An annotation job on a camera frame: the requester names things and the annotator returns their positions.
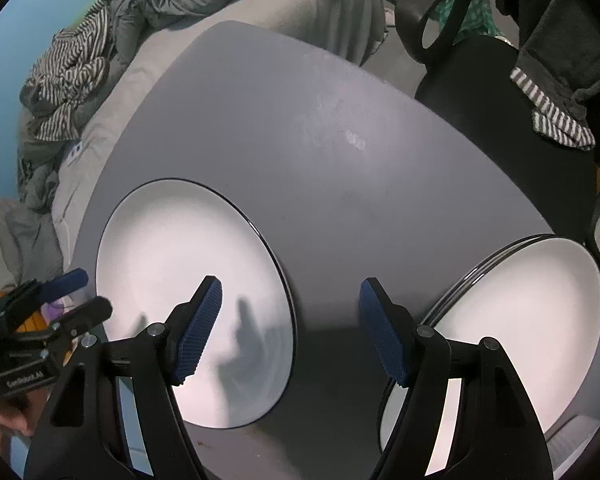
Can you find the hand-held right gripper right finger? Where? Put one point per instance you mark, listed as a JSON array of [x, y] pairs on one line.
[[385, 330]]

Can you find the grey white striped cloth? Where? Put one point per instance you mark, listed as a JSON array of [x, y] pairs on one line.
[[70, 70]]

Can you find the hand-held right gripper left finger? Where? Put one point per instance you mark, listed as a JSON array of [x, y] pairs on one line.
[[197, 330]]

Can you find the grey hoodie with striped hem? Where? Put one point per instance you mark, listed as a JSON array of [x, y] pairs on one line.
[[560, 45]]

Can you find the black office chair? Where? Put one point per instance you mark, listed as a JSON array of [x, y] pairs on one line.
[[495, 125]]

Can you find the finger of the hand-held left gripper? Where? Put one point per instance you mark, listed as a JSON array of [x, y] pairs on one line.
[[65, 282], [87, 312]]

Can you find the person's left hand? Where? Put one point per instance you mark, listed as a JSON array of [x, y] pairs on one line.
[[10, 415]]

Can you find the light grey bed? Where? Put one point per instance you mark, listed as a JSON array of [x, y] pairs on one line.
[[305, 15]]

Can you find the white plate with black rim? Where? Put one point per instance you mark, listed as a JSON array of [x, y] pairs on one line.
[[472, 274], [180, 240], [520, 320]]

